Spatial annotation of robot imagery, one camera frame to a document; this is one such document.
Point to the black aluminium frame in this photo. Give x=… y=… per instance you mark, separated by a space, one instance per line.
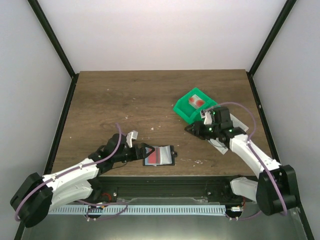
x=160 y=187

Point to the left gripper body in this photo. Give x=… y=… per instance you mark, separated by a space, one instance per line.
x=139 y=152

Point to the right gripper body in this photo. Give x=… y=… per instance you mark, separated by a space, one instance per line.
x=198 y=128

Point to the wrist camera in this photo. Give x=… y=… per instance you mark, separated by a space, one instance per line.
x=130 y=137
x=208 y=116

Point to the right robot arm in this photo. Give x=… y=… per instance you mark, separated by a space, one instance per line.
x=276 y=188

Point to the red dotted card stack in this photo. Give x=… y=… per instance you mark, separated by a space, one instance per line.
x=195 y=101

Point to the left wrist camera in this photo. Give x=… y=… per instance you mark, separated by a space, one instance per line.
x=130 y=137

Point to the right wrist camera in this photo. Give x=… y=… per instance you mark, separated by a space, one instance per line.
x=208 y=116

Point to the light blue cable duct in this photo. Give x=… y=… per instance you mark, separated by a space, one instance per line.
x=202 y=210

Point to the black card holder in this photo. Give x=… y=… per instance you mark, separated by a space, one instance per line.
x=168 y=155

